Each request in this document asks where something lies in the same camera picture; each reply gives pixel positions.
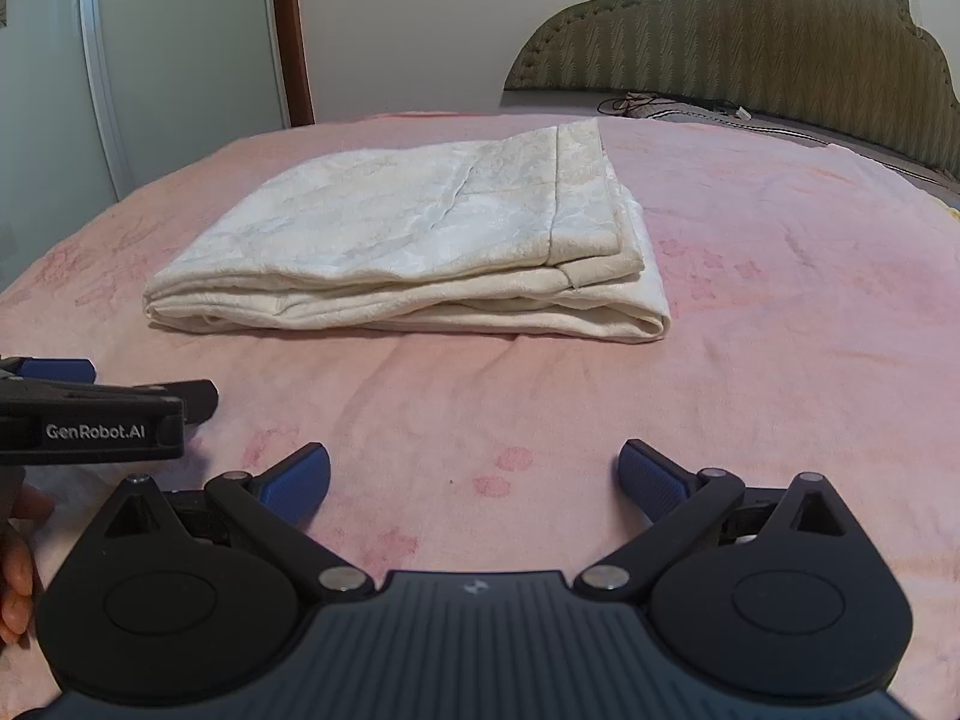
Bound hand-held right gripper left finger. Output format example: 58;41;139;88
101;441;376;605

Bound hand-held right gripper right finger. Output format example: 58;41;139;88
574;439;860;605

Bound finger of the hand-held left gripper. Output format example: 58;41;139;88
0;356;99;385
0;379;220;425

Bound cream pants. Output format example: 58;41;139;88
142;118;672;344

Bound person's left hand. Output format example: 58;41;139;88
0;465;56;646

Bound pink blanket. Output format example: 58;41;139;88
0;111;960;720

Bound white floral wardrobe door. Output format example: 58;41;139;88
0;0;293;293

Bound olive padded headboard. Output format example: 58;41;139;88
502;0;960;170

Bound brown wooden door frame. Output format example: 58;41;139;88
266;0;316;128

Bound black cable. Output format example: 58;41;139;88
598;92;752;122

